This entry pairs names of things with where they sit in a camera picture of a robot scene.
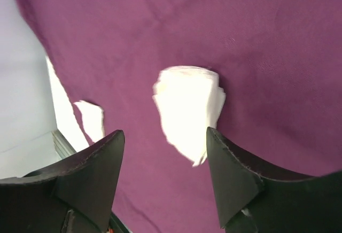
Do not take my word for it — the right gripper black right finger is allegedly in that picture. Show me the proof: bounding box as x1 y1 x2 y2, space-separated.
206 128 341 232

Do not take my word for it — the purple cloth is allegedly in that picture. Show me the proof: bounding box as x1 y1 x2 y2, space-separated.
17 0 341 232

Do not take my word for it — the gauze pad large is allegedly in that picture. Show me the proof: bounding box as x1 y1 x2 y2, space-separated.
152 66 226 167

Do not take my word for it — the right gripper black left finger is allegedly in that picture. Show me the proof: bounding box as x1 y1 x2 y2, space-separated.
1 130 125 233

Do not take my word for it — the aluminium table frame rail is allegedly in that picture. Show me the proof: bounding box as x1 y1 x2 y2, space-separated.
51 129 76 159

